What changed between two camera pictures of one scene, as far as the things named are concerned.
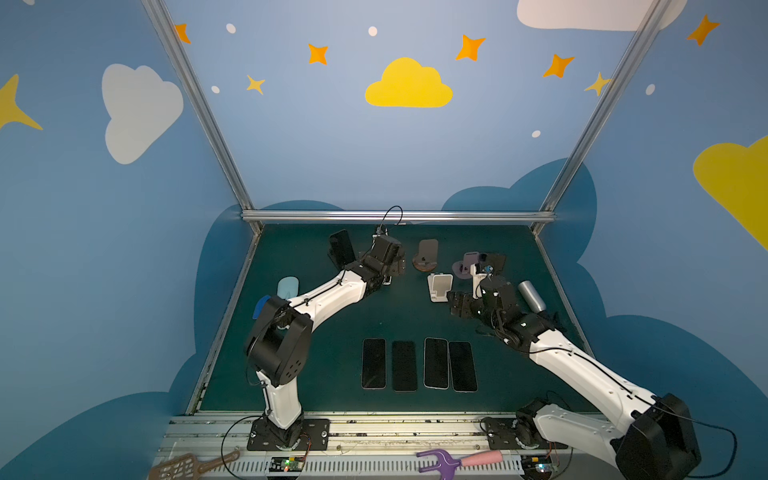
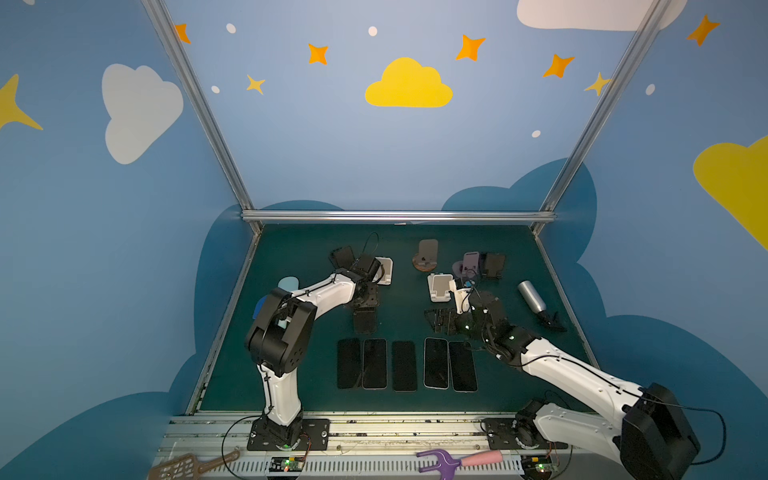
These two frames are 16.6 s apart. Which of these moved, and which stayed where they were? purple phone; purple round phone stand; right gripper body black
Moved: right gripper body black
Stayed: purple phone; purple round phone stand
